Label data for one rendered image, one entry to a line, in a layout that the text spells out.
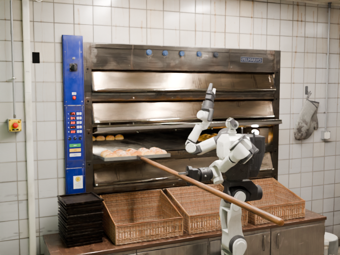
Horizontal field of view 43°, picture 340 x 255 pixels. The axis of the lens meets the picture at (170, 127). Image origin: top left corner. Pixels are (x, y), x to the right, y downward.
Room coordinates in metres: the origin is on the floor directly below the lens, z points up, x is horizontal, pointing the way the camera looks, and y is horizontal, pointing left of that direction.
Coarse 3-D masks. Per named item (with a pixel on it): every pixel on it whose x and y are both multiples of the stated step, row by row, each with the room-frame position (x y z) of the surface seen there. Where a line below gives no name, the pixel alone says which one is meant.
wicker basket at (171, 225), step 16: (128, 192) 3.59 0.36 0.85; (144, 192) 3.64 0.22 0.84; (160, 192) 3.69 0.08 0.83; (112, 208) 3.50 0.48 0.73; (128, 208) 3.55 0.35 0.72; (144, 208) 3.60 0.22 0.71; (160, 208) 3.66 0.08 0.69; (176, 208) 3.40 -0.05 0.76; (112, 224) 3.13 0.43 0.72; (128, 224) 3.10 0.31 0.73; (144, 224) 3.16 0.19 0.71; (160, 224) 3.21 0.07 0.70; (176, 224) 3.26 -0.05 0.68; (112, 240) 3.14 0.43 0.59; (128, 240) 3.10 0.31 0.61; (144, 240) 3.15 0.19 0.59
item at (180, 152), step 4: (268, 144) 4.22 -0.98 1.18; (216, 148) 3.96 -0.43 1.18; (268, 148) 4.19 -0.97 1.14; (168, 152) 3.77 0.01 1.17; (172, 152) 3.78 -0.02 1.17; (176, 152) 3.80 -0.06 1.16; (180, 152) 3.82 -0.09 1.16; (184, 152) 3.83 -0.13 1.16; (208, 152) 3.93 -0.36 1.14; (212, 152) 3.95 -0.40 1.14; (96, 156) 3.51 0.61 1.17
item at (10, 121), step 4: (8, 120) 3.18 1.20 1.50; (12, 120) 3.19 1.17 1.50; (16, 120) 3.20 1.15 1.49; (20, 120) 3.21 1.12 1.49; (8, 124) 3.18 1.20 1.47; (12, 124) 3.19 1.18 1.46; (20, 124) 3.21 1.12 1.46; (8, 128) 3.18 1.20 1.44; (12, 128) 3.19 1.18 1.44; (16, 128) 3.20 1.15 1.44; (20, 128) 3.21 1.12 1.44
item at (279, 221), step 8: (144, 160) 3.18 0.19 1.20; (160, 168) 2.88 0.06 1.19; (168, 168) 2.78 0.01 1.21; (176, 176) 2.64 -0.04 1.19; (184, 176) 2.55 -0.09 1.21; (192, 184) 2.44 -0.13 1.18; (200, 184) 2.34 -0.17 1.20; (216, 192) 2.17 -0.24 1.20; (232, 200) 2.03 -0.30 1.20; (240, 200) 1.99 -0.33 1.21; (248, 208) 1.90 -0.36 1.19; (256, 208) 1.86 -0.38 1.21; (264, 216) 1.79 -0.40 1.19; (272, 216) 1.75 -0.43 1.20; (280, 224) 1.70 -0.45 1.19
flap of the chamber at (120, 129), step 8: (104, 128) 3.39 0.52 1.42; (112, 128) 3.42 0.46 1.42; (120, 128) 3.45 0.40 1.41; (128, 128) 3.47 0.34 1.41; (136, 128) 3.50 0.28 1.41; (144, 128) 3.52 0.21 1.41; (152, 128) 3.55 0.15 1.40; (160, 128) 3.58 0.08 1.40; (168, 128) 3.61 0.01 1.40; (176, 128) 3.66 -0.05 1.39; (184, 128) 3.72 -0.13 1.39; (192, 128) 3.78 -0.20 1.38; (208, 128) 3.91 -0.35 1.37; (216, 128) 3.98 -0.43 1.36
